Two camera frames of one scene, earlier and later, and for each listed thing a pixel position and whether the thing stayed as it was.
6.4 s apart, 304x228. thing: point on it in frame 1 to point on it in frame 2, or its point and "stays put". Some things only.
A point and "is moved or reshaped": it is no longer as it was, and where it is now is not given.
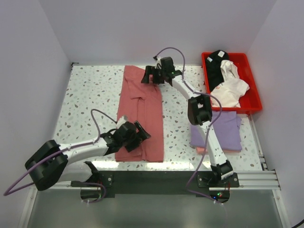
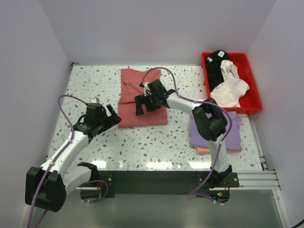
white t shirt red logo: (229, 90) stays put
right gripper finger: (158, 79) to (151, 106)
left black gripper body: (135, 137) to (110, 118)
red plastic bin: (250, 101) stays put
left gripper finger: (143, 134) to (114, 116)
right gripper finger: (149, 70) to (139, 99)
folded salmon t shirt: (200, 150) stays put
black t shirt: (213, 62) stays put
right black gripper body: (154, 72) to (144, 102)
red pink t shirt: (141, 102) is moved or reshaped
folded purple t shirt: (227, 129) stays put
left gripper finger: (133, 146) to (108, 123)
